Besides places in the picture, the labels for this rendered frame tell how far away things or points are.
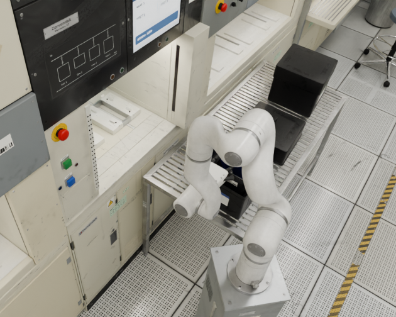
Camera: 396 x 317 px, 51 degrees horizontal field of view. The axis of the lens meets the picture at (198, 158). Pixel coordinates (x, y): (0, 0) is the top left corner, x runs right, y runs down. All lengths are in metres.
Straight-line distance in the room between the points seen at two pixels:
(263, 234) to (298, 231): 1.54
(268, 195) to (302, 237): 1.59
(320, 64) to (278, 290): 1.33
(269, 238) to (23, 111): 0.85
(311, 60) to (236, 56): 0.47
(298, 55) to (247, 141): 1.44
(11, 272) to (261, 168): 1.01
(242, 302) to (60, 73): 1.09
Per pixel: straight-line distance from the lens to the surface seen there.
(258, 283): 1.79
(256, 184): 1.31
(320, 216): 3.07
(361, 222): 3.17
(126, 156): 1.99
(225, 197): 1.87
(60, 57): 1.29
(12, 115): 1.24
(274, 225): 1.45
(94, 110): 2.18
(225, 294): 1.76
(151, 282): 2.59
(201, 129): 1.28
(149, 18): 1.56
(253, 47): 2.80
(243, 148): 1.16
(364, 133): 3.84
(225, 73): 2.53
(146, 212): 2.26
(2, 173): 1.33
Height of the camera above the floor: 2.34
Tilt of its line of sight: 48 degrees down
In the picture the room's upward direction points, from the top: 9 degrees clockwise
